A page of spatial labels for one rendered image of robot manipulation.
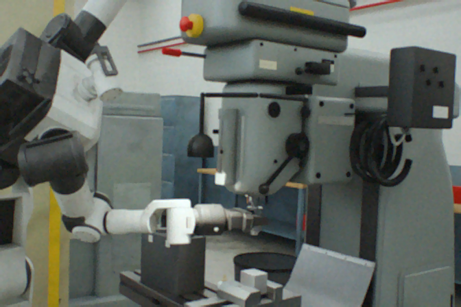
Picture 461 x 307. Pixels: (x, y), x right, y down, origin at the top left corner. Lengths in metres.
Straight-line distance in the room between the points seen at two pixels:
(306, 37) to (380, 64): 0.35
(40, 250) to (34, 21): 1.24
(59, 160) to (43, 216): 1.79
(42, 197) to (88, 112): 1.67
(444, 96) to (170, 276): 1.02
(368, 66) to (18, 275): 1.24
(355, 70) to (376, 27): 5.06
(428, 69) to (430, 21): 4.82
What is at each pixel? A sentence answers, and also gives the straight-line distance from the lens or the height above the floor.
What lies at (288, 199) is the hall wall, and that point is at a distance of 7.60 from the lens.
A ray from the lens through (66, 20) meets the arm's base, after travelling 1.61.
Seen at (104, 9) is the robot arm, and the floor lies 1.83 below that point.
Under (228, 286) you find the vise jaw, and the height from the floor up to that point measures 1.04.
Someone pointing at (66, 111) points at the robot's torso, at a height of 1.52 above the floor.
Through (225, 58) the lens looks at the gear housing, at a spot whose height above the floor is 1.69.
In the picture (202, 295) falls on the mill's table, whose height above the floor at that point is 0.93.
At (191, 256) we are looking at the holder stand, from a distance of 1.83.
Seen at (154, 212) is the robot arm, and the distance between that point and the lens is 1.49.
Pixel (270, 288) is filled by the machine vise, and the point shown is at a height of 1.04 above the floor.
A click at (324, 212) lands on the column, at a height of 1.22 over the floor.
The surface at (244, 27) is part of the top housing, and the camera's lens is 1.37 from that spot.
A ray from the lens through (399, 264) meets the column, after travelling 1.80.
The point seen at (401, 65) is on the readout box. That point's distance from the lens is 1.48.
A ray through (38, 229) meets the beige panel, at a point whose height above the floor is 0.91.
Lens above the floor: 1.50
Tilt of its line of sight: 3 degrees down
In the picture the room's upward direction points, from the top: 2 degrees clockwise
